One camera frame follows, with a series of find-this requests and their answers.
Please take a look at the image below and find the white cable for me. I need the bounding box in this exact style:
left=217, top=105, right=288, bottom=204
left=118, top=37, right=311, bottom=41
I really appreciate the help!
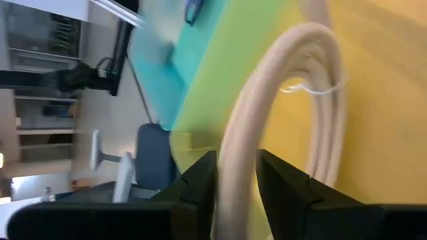
left=209, top=0, right=348, bottom=240

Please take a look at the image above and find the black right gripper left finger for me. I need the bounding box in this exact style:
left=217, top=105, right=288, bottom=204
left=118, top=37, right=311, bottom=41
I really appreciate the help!
left=150, top=150, right=220, bottom=240

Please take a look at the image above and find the white light bar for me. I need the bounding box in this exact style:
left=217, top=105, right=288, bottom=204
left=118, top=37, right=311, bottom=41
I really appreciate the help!
left=89, top=0, right=145, bottom=28

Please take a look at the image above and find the black aluminium table frame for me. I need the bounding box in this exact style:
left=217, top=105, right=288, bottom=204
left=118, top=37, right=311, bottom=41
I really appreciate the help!
left=111, top=0, right=155, bottom=125

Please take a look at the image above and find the clear bottle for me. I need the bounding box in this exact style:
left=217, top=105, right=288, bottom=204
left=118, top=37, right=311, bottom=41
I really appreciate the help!
left=42, top=186, right=55, bottom=203

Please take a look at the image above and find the yellow translucent plastic bin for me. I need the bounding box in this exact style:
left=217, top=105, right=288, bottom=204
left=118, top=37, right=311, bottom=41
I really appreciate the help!
left=169, top=0, right=427, bottom=240

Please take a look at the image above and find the blue office chair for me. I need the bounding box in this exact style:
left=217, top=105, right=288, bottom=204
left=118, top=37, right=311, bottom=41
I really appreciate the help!
left=89, top=122, right=178, bottom=204

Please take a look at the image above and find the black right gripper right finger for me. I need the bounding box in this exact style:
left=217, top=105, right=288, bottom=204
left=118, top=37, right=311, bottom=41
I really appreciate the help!
left=255, top=149, right=364, bottom=240

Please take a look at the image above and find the grey storage shelf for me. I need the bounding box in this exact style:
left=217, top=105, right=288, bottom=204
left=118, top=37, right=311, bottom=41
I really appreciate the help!
left=0, top=0, right=83, bottom=169

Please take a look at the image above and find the light blue cable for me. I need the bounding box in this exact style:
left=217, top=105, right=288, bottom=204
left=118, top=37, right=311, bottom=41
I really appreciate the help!
left=183, top=0, right=205, bottom=27

